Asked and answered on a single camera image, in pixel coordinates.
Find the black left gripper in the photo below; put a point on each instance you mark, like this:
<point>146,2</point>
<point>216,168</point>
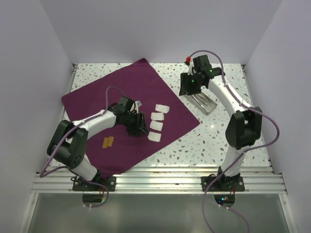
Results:
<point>139,126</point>

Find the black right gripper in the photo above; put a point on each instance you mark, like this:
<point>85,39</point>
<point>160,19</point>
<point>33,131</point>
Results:
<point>185,88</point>

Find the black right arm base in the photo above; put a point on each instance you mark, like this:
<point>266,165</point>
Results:
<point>223,184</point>

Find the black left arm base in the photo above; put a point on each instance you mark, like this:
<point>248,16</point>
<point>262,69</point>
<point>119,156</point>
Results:
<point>96,184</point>

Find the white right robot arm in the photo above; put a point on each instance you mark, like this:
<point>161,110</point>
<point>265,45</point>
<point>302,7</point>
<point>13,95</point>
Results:
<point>244,127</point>

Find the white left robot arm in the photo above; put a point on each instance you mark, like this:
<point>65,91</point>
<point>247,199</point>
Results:
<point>69,142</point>

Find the white gauze pad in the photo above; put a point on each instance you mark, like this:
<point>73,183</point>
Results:
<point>155,137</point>
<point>157,116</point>
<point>155,125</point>
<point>162,108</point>

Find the steel instrument tray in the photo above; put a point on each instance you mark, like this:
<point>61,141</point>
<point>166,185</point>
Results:
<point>203,110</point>

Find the purple cloth mat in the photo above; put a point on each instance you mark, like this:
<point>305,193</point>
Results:
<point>117,149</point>

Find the orange adhesive bandage strips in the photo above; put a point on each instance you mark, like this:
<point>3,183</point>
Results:
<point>108,142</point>

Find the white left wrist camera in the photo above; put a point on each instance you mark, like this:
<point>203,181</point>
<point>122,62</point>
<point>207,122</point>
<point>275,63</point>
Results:
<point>138,103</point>

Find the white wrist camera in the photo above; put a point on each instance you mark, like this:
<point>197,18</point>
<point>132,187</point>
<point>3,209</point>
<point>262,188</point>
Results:
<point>138,103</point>
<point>190,65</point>

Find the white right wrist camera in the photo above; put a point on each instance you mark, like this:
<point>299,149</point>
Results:
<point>190,65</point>

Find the aluminium rail frame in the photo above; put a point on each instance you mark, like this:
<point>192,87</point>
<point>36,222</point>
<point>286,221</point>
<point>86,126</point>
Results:
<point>177,169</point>

